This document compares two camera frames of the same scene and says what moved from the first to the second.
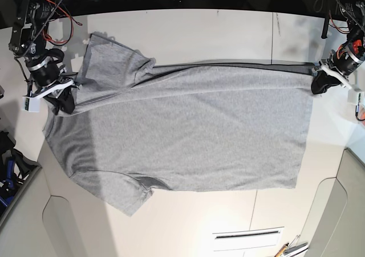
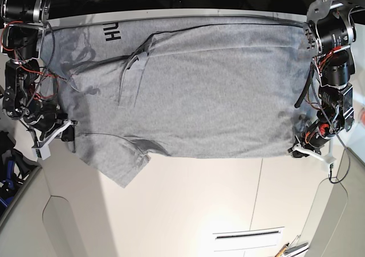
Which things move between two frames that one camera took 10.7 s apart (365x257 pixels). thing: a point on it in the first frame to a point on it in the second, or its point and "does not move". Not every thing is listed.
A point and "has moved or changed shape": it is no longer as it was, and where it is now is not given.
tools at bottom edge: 293,249 does not move
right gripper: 45,70 to 48,126
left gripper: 343,61 to 312,136
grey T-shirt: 136,127 has moved or changed shape
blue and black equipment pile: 15,166 does not move
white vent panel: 247,239 does not move
